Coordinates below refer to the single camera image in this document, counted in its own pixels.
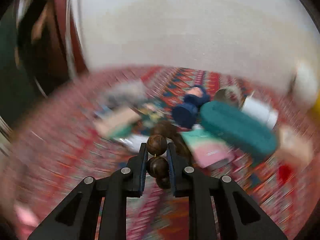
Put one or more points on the small red heart object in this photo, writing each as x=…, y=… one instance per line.
x=285, y=175

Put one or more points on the patterned red bedspread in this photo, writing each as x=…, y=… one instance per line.
x=57, y=147

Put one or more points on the silver metal tin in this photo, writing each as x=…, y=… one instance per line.
x=230, y=95

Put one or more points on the teal cylindrical case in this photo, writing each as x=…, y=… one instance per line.
x=238, y=129

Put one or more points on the navy blue sock bundle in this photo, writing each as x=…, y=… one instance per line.
x=185, y=114

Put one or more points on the white round plush ball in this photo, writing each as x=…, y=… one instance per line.
x=305, y=87

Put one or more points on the white small bottle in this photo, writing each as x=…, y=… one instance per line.
x=260, y=111

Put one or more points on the beige long carton box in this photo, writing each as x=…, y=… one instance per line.
x=293, y=149

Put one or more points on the clear plastic card box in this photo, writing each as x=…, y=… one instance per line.
x=125, y=94

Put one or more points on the pink green card pack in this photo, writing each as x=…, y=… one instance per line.
x=208, y=151

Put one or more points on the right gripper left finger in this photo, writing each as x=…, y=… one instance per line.
x=96, y=208

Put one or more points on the dark red wooden door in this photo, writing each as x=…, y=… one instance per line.
x=48, y=44

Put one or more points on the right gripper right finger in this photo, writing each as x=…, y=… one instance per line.
x=218, y=208

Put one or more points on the beige teal small box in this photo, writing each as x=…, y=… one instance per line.
x=115, y=121

